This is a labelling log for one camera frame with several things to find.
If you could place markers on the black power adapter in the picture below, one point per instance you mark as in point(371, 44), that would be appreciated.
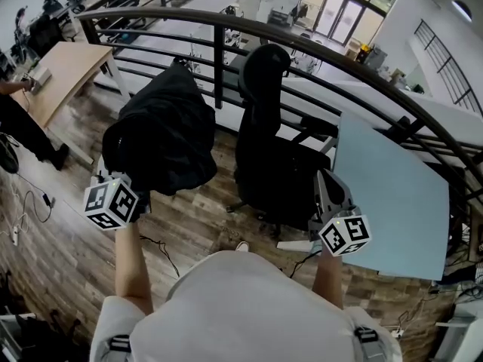
point(47, 200)

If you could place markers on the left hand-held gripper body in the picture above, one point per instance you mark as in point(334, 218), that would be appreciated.
point(111, 204)

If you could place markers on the light blue table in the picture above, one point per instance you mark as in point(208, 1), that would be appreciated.
point(396, 194)

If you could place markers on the person's white shirt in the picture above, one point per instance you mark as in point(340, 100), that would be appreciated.
point(245, 307)

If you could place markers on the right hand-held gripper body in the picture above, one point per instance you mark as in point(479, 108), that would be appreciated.
point(345, 236)

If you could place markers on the black pendant lamp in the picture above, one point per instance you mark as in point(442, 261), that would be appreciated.
point(462, 11)

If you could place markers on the black mesh office chair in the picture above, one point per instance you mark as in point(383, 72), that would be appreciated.
point(264, 89)

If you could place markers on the white metal stand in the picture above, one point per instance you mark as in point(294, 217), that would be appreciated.
point(464, 334)

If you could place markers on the cardboard box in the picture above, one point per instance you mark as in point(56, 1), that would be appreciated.
point(352, 47)

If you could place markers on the dark curved metal railing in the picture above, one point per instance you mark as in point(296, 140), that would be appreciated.
point(339, 59)

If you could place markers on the yellow black machine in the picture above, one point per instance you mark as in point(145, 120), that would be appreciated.
point(363, 54)

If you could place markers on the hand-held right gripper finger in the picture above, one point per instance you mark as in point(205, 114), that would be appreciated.
point(344, 194)
point(321, 194)

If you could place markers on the glass entrance door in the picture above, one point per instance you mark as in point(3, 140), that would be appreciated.
point(347, 10)

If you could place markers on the black stair railing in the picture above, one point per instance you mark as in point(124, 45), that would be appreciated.
point(449, 66)

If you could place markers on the black jacket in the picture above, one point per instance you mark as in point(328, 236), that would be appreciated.
point(162, 126)

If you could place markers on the person's right forearm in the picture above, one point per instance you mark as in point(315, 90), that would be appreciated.
point(328, 277)

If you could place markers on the white box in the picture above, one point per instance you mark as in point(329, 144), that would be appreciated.
point(40, 78)

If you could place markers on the person's left forearm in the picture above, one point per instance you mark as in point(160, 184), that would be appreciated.
point(130, 266)

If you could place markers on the person's white shoe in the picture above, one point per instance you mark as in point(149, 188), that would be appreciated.
point(242, 246)

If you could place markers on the wooden desk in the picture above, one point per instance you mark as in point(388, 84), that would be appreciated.
point(71, 74)

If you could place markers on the white power strip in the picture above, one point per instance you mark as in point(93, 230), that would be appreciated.
point(15, 237)
point(396, 331)

